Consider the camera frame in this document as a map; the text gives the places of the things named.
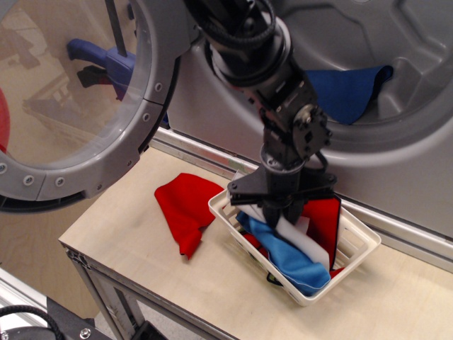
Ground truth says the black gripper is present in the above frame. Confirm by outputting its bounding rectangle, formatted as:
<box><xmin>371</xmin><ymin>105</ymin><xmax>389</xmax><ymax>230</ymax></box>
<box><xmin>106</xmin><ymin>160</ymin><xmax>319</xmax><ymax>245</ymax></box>
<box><xmin>227</xmin><ymin>155</ymin><xmax>337</xmax><ymax>230</ymax></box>

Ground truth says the red cloth with black trim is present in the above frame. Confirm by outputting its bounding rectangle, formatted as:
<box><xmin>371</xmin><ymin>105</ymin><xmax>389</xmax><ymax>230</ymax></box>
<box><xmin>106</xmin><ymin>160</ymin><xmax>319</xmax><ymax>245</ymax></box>
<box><xmin>245</xmin><ymin>198</ymin><xmax>342</xmax><ymax>279</ymax></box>

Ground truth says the light grey cloth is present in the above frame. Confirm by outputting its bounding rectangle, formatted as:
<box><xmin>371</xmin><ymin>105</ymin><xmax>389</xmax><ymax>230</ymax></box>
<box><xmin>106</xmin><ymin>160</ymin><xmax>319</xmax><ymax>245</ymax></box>
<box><xmin>233</xmin><ymin>171</ymin><xmax>331</xmax><ymax>271</ymax></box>

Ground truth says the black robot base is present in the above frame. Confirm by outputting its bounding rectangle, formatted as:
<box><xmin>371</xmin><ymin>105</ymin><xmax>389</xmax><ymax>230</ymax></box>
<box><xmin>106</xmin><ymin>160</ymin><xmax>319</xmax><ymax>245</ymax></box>
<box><xmin>1</xmin><ymin>296</ymin><xmax>109</xmax><ymax>339</ymax></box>

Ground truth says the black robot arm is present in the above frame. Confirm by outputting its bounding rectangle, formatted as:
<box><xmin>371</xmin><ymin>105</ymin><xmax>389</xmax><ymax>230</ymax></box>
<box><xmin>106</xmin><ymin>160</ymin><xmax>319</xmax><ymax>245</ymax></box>
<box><xmin>185</xmin><ymin>1</ymin><xmax>336</xmax><ymax>227</ymax></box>

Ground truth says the aluminium rail under machine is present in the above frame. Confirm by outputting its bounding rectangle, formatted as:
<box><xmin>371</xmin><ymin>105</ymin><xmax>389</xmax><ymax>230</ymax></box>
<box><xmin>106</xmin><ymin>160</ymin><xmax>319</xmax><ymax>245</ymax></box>
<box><xmin>149</xmin><ymin>127</ymin><xmax>452</xmax><ymax>272</ymax></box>

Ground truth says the grey round machine door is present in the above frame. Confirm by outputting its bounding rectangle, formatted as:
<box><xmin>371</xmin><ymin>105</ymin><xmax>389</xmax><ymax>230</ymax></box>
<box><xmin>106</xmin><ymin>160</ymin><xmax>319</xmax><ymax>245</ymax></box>
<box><xmin>1</xmin><ymin>1</ymin><xmax>193</xmax><ymax>214</ymax></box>

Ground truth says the grey washing machine front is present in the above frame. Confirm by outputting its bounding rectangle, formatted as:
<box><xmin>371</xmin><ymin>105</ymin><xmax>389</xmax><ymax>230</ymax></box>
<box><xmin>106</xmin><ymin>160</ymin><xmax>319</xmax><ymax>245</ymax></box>
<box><xmin>159</xmin><ymin>1</ymin><xmax>452</xmax><ymax>237</ymax></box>

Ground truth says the aluminium table frame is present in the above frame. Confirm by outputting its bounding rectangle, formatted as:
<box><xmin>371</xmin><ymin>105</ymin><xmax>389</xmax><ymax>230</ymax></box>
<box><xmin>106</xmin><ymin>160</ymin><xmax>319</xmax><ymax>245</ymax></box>
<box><xmin>63</xmin><ymin>244</ymin><xmax>235</xmax><ymax>339</ymax></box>

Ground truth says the dark blue cloth in drum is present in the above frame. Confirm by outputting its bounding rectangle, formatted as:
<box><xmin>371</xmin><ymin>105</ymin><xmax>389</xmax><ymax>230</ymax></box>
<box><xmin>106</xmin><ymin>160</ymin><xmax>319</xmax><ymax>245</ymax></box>
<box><xmin>306</xmin><ymin>65</ymin><xmax>394</xmax><ymax>125</ymax></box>

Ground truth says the red cloth on table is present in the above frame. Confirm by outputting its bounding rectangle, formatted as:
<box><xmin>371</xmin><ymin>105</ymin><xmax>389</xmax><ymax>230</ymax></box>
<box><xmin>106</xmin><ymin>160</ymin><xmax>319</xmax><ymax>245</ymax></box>
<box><xmin>154</xmin><ymin>173</ymin><xmax>223</xmax><ymax>258</ymax></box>

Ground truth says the white plastic laundry basket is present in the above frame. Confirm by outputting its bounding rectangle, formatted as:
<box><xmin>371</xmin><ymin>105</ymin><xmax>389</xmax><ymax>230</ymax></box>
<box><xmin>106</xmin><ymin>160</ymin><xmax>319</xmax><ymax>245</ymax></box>
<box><xmin>208</xmin><ymin>190</ymin><xmax>381</xmax><ymax>306</ymax></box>

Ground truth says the light blue cloth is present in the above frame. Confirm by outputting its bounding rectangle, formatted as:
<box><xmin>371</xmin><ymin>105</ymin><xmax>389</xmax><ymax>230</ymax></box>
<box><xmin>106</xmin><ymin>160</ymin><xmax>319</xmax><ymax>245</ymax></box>
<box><xmin>236</xmin><ymin>212</ymin><xmax>331</xmax><ymax>296</ymax></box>

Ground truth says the blue clamp behind door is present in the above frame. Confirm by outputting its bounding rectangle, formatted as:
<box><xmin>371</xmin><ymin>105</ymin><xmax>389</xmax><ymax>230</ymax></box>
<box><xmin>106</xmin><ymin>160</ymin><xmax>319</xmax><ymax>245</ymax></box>
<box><xmin>67</xmin><ymin>39</ymin><xmax>136</xmax><ymax>101</ymax></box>

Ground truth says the red object behind door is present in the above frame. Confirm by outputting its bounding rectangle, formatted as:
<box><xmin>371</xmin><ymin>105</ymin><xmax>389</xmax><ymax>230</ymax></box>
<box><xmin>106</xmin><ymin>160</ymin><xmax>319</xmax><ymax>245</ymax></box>
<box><xmin>0</xmin><ymin>90</ymin><xmax>11</xmax><ymax>153</ymax></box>

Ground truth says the black braided cable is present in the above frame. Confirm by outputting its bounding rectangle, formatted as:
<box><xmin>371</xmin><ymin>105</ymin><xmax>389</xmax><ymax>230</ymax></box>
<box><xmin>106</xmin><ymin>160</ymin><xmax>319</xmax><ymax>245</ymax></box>
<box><xmin>0</xmin><ymin>304</ymin><xmax>67</xmax><ymax>340</ymax></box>

